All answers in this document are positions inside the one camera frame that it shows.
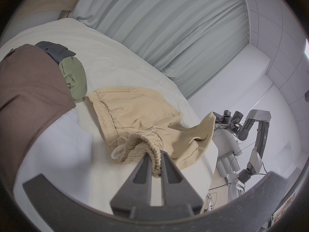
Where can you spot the green garment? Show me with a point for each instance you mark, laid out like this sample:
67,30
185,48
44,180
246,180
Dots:
74,78

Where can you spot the white garment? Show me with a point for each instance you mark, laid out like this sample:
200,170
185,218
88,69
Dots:
60,148

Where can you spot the brown garment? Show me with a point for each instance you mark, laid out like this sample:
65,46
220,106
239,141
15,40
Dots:
29,86

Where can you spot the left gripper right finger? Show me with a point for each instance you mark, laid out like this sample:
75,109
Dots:
176,187

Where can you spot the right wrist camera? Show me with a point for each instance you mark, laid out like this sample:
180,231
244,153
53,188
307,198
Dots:
227,113

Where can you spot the black garment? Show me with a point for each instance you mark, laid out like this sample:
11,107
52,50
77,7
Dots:
50,48

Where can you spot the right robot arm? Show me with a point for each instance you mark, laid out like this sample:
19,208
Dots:
259,116

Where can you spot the bed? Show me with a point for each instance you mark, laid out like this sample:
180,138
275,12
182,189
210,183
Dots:
120,61

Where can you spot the pale green curtain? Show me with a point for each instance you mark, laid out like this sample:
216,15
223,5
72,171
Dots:
169,32

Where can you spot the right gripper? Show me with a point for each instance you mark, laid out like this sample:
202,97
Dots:
225,122

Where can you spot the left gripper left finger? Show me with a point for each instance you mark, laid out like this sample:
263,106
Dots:
135,190

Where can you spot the tan shorts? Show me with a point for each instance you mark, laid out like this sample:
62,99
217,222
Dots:
135,110

